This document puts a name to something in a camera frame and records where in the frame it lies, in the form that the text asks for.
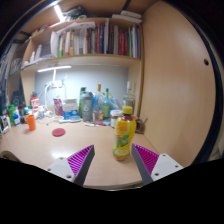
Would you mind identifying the white under-shelf lamp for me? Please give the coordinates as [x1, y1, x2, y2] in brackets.
[37, 65, 73, 73]

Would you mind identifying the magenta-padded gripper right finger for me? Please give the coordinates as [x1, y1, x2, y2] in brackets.
[130, 143, 185, 186]

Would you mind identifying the yellow drink bottle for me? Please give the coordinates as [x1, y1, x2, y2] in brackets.
[112, 105, 138, 162]

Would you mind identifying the white-lidded brown jar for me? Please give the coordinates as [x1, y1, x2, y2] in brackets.
[110, 109, 123, 129]

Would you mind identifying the white ceiling strip light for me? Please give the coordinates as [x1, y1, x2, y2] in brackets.
[53, 3, 66, 23]

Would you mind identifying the white and blue carton box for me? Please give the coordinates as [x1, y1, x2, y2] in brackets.
[62, 98, 80, 120]

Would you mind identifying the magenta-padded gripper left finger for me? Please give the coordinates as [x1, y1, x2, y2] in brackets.
[45, 144, 96, 187]

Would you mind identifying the white power strip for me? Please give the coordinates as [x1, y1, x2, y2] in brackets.
[49, 79, 64, 89]

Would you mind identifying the wooden shelf unit with books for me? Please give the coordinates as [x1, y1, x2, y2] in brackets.
[8, 9, 145, 73]

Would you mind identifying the pink pouch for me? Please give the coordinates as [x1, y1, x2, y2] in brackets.
[53, 97, 64, 117]

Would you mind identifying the bright green bottle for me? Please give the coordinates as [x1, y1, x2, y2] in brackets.
[8, 104, 17, 126]

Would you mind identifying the light blue hairbrush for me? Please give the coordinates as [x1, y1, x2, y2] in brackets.
[58, 115, 82, 124]

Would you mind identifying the flat round red coaster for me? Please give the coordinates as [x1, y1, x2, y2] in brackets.
[51, 127, 66, 138]

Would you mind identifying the clear glass bottle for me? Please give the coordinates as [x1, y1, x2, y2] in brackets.
[122, 80, 136, 116]

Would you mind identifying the brown mug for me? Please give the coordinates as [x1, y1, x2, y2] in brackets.
[134, 116, 148, 134]

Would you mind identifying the green plastic soda bottle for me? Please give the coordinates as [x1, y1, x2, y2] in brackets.
[102, 87, 112, 120]

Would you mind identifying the grey shaker bottle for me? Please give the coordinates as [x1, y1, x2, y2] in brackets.
[80, 91, 94, 123]

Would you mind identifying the dark green glass bottle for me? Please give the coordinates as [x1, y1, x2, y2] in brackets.
[78, 86, 87, 118]

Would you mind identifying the white bottle with blue label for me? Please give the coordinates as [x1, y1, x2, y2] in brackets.
[13, 114, 22, 127]

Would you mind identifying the orange plastic cup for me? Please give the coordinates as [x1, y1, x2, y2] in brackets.
[25, 114, 37, 132]

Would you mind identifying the white framed photo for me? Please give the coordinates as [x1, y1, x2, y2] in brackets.
[0, 114, 11, 134]

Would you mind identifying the red and white canister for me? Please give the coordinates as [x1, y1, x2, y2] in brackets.
[30, 95, 40, 113]

